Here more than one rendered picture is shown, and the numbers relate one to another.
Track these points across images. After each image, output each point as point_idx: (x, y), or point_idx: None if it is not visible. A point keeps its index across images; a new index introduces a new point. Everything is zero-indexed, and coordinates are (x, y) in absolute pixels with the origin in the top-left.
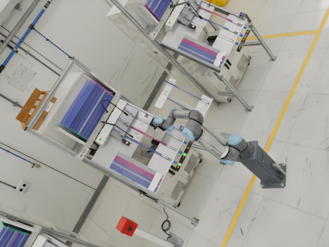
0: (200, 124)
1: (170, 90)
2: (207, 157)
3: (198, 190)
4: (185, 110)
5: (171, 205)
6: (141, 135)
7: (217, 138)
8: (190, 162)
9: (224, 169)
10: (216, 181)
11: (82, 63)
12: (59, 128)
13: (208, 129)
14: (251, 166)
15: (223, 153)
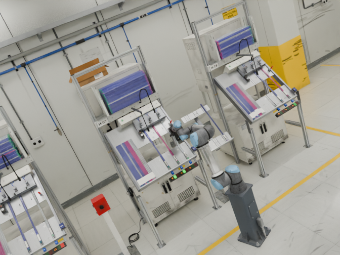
0: (208, 135)
1: (200, 114)
2: (204, 198)
3: (180, 221)
4: None
5: None
6: (157, 137)
7: None
8: (186, 192)
9: (213, 213)
10: (200, 219)
11: (142, 54)
12: (96, 89)
13: None
14: (236, 207)
15: (216, 173)
